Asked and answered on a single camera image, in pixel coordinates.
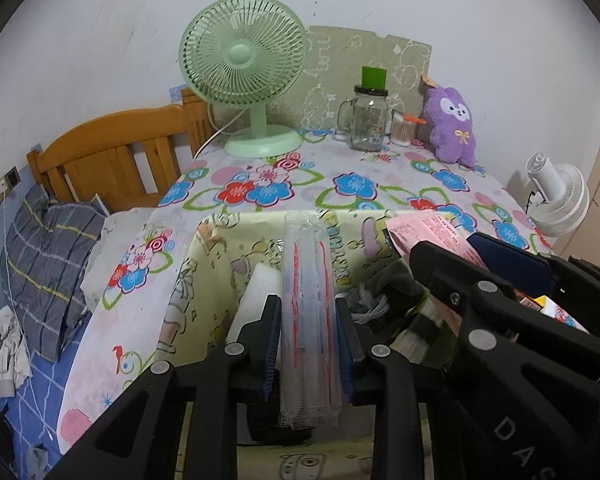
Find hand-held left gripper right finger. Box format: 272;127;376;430
334;296;433;480

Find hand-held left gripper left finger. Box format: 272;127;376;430
45;294;283;480

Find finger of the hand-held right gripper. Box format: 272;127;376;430
466;231;600;342
408;239;600;387

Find clear plastic cup sleeve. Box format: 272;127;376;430
279;211;342;431

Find pink paper sheet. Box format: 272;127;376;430
385;211;486;271

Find cream cartoon fabric storage box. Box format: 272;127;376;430
162;207;461;480

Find dark green garment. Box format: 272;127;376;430
350;267;431;356

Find white fan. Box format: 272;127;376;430
525;154;591;236

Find purple plush bunny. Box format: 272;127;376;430
421;74;481;168

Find cotton swab jar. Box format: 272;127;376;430
390;111;426;148

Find floral tablecloth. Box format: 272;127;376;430
57;127;556;456

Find white blanket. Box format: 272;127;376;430
80;207;156;306

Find glass mug with green lid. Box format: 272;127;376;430
339;66;391;152

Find blue bedsheet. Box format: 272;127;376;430
0;325;88;480

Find grey plaid pillow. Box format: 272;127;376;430
0;185;108;363

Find white crumpled cloth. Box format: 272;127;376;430
0;305;31;398

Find wooden bed headboard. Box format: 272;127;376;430
27;101;213;211

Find green desk fan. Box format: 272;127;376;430
179;0;308;158

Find beige cartoon wall panel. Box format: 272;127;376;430
267;25;433;133

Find wall socket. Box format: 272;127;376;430
0;165;21;201

